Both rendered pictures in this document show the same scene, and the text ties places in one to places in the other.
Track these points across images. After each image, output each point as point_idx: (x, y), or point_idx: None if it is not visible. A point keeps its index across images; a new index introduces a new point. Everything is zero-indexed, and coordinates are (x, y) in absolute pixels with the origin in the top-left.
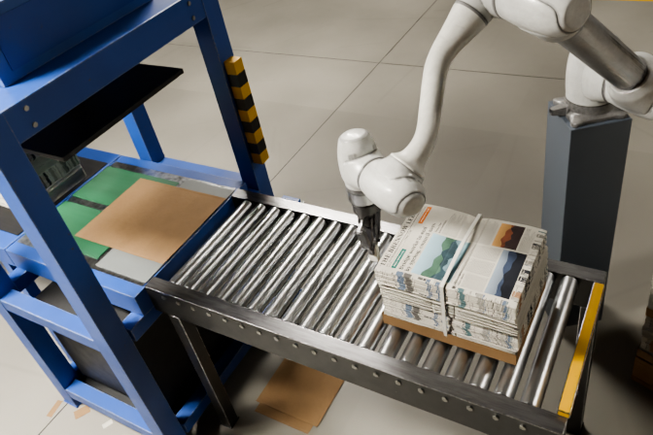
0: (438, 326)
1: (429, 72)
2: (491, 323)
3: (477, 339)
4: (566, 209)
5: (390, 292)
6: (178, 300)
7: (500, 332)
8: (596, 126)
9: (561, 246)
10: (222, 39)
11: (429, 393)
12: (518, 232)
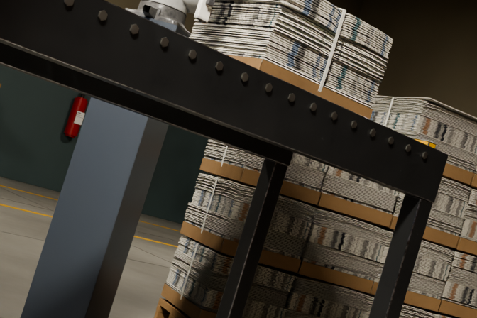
0: (314, 78)
1: None
2: (367, 63)
3: (346, 93)
4: (144, 130)
5: (287, 21)
6: None
7: (370, 76)
8: (184, 33)
9: (125, 188)
10: None
11: (360, 128)
12: None
